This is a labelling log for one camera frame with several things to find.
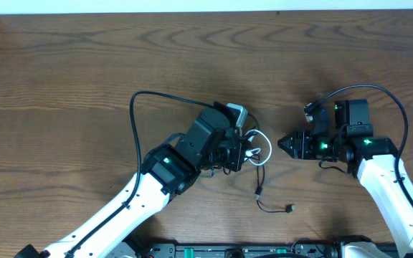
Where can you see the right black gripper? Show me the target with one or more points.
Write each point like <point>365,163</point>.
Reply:
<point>302,146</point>

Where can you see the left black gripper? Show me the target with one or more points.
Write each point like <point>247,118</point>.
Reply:
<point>238,154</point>

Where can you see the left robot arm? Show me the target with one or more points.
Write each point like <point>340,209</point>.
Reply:
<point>166,172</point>

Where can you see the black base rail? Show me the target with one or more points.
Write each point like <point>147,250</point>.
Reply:
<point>346,246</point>

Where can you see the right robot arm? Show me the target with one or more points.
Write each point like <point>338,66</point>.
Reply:
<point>372,160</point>

